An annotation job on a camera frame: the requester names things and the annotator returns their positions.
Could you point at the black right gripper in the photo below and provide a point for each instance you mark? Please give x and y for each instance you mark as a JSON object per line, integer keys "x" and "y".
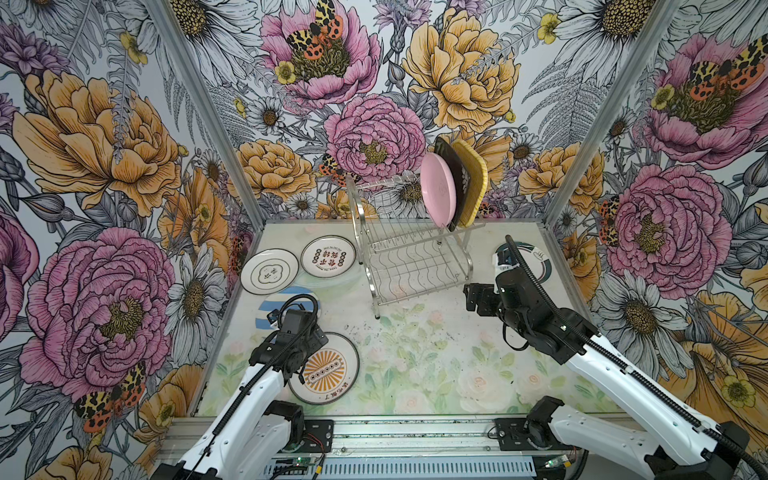
{"x": 480, "y": 295}

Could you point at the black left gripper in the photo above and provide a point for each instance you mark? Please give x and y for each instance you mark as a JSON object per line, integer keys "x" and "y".
{"x": 270, "y": 351}

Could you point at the blue white striped plate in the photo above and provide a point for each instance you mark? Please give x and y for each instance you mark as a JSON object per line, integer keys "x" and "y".
{"x": 274, "y": 302}

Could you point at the white plate orange sunburst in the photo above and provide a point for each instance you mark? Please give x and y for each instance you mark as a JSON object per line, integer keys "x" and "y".
{"x": 329, "y": 373}

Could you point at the white plate green red band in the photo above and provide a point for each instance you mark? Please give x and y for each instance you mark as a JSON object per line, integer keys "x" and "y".
{"x": 535, "y": 258}

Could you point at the pink round plate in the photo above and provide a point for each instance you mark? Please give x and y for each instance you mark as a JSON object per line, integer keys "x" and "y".
{"x": 438, "y": 189}

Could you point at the yellow woven square plate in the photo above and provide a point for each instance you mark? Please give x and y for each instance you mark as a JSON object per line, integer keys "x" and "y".
{"x": 477, "y": 170}

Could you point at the black floral square plate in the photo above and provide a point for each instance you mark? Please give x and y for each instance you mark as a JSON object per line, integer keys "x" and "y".
{"x": 443, "y": 149}

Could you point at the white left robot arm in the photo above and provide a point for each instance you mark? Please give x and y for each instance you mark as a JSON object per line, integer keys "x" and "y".
{"x": 255, "y": 424}

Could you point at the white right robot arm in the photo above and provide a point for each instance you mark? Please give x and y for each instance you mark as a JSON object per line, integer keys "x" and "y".
{"x": 674, "y": 441}

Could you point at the chrome two-tier dish rack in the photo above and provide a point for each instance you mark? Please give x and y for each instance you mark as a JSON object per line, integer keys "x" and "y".
{"x": 403, "y": 253}

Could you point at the white plate green rim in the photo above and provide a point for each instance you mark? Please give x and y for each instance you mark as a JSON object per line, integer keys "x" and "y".
{"x": 269, "y": 271}

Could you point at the white plate red characters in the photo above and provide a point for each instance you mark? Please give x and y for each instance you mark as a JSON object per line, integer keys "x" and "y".
{"x": 328, "y": 256}

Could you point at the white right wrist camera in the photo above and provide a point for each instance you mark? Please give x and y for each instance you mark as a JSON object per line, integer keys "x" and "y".
{"x": 503, "y": 264}

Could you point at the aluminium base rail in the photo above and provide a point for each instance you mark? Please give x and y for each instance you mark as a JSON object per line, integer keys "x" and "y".
{"x": 367, "y": 447}

